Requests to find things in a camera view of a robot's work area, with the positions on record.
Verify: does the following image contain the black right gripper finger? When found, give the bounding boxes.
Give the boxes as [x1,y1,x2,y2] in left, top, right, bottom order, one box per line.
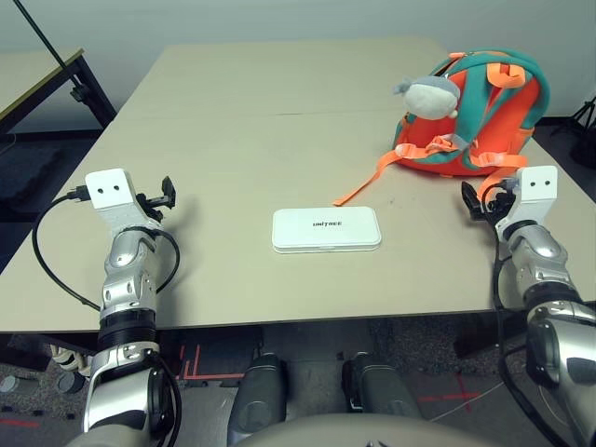
[460,182,481,221]

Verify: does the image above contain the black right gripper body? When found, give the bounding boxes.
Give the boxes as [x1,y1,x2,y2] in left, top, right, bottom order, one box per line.
[479,183,516,221]

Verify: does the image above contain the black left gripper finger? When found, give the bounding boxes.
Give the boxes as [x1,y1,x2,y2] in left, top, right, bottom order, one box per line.
[160,176,178,210]

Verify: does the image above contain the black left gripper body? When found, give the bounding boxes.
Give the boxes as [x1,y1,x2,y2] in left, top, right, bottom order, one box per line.
[136,193,165,223]

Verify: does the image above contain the orange and teal backpack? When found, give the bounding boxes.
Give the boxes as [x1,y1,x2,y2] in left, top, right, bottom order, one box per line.
[332,48,551,209]

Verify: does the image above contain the white pencil case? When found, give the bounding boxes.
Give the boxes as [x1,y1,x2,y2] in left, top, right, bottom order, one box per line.
[271,207,383,255]

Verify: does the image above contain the grey white plush toy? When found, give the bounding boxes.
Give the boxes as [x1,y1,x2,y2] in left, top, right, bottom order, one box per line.
[391,74,462,121]

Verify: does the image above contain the black tripod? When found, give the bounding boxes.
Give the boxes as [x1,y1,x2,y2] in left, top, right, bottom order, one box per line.
[551,97,596,164]

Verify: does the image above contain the black table clamp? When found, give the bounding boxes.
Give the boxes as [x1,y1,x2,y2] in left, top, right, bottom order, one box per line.
[69,74,92,106]

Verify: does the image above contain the red angled floor tape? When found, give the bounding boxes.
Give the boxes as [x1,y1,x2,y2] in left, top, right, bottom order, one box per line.
[179,344,243,381]

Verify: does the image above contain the red cross floor tape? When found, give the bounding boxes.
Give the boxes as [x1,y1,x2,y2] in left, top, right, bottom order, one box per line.
[416,376,481,404]

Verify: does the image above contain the thin black pole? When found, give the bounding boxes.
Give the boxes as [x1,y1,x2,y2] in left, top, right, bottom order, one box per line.
[12,0,64,66]

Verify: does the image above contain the grey robot right leg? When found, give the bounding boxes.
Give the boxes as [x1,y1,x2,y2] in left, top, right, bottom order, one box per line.
[342,352,420,420]

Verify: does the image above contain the grey robot leg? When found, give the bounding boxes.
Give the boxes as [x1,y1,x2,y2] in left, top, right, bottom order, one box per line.
[342,352,420,420]
[227,353,288,443]

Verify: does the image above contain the grey robot left leg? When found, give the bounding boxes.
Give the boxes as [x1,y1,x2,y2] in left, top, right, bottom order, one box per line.
[227,353,288,443]

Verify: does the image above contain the grey robot torso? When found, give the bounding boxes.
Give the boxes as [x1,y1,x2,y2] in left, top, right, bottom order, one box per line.
[64,412,467,447]

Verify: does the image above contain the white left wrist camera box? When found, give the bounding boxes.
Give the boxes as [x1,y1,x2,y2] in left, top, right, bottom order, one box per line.
[85,168,164,234]

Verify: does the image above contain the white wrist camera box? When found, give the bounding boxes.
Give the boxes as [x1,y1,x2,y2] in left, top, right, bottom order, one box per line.
[85,168,164,234]
[495,165,559,234]

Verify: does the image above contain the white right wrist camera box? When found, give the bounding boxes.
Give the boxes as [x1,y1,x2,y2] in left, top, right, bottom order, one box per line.
[495,165,559,234]

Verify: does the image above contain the white coiled hose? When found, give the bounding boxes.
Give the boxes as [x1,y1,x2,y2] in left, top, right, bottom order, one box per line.
[50,346,89,373]

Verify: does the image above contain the black table frame beam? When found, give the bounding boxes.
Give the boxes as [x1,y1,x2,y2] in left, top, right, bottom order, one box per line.
[0,332,102,373]

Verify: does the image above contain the beige side table black frame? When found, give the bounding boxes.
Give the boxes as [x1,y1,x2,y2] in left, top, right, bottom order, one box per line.
[0,46,117,136]

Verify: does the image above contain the thin white floor cable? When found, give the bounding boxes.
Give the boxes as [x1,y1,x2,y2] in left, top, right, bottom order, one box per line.
[427,386,504,423]

